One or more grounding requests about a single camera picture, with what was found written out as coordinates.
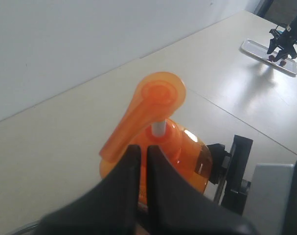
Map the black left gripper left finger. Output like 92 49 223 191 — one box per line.
38 145 141 235

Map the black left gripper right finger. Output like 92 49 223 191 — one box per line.
147 145 257 235

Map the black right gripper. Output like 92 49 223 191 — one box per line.
207 135 253 215

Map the orange dish soap pump bottle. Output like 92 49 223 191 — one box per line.
99 71 213 210

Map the large stainless steel basin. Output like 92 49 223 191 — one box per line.
6 220 40 235

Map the distant white tray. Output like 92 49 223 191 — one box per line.
241 39 297 75

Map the distant black robot gripper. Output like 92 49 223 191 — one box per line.
267 14 297 62

